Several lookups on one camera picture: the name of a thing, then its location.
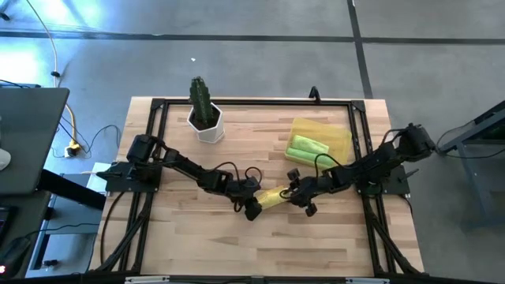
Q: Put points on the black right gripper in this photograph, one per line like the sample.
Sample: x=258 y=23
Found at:
x=311 y=187

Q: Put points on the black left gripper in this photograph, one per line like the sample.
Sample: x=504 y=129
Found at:
x=246 y=193

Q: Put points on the yellow microfiber towel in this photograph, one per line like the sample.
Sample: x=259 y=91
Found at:
x=272 y=197

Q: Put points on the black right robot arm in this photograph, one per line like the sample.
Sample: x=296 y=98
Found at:
x=378 y=161

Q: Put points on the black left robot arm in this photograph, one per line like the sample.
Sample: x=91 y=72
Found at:
x=185 y=167

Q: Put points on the yellow translucent plastic basket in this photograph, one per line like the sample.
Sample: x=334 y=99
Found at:
x=335 y=134

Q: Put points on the white faceted plant pot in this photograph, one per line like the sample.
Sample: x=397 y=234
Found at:
x=211 y=135

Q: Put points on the black clamp hook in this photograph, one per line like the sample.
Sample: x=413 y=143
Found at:
x=314 y=94

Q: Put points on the green cactus plant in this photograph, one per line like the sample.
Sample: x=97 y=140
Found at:
x=201 y=100

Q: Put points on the blue-grey metal table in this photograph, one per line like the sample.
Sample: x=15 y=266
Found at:
x=465 y=139

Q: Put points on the black desk crossbar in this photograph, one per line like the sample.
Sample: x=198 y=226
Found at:
x=71 y=191

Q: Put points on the yellow power plug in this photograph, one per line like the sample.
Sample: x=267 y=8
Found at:
x=73 y=149

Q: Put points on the dark grey desk top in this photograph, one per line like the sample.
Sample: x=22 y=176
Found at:
x=31 y=134

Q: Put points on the black computer mouse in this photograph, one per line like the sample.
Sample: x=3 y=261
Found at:
x=16 y=254

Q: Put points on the white round object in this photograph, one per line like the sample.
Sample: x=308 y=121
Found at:
x=4 y=159

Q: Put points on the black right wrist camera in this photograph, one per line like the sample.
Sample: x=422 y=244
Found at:
x=311 y=209

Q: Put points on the black aluminium table frame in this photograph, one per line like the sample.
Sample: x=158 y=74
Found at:
x=256 y=102

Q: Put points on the white metal bracket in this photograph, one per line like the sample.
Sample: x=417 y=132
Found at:
x=367 y=280
x=146 y=279

